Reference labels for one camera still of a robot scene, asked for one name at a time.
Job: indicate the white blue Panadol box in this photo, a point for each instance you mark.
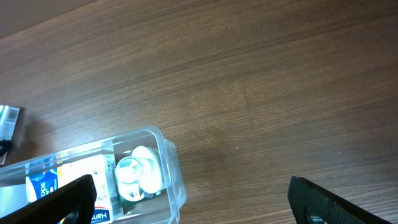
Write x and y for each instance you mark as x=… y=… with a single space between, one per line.
x=9 y=117

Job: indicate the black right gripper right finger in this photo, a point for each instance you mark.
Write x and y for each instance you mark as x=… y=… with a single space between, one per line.
x=311 y=203

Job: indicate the green square small box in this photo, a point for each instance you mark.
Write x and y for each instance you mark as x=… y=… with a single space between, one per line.
x=131 y=194

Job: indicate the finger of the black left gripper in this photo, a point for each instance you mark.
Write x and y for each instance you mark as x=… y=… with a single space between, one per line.
x=5 y=147

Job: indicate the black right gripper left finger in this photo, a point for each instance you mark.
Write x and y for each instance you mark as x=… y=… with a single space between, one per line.
x=72 y=203

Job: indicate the white bottle clear cap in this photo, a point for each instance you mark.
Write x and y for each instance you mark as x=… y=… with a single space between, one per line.
x=144 y=167

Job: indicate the blue yellow VapoDrops box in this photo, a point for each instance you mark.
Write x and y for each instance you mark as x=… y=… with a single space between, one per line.
x=41 y=179

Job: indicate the clear plastic container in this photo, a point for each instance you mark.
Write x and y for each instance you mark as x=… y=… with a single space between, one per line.
x=163 y=209

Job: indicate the white Hansaplast box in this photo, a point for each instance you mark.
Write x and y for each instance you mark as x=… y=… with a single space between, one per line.
x=101 y=168

